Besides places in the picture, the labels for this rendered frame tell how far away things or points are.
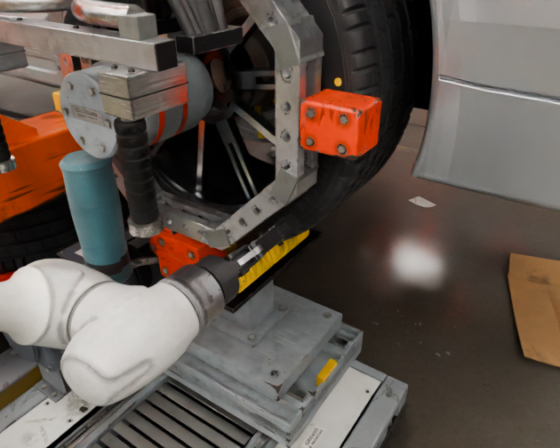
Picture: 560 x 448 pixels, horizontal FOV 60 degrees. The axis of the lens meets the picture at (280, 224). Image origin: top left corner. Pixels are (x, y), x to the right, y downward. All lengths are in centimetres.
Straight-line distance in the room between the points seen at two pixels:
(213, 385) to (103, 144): 68
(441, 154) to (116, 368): 54
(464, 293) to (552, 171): 113
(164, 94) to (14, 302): 31
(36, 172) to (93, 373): 75
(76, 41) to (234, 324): 81
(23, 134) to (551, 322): 161
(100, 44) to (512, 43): 50
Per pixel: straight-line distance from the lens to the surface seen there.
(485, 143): 76
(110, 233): 96
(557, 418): 154
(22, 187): 126
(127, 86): 56
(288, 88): 69
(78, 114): 79
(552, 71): 72
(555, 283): 202
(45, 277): 70
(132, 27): 58
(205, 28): 61
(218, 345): 122
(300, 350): 120
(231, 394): 120
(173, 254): 99
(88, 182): 91
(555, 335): 177
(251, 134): 109
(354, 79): 73
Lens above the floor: 107
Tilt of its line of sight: 30 degrees down
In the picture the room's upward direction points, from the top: straight up
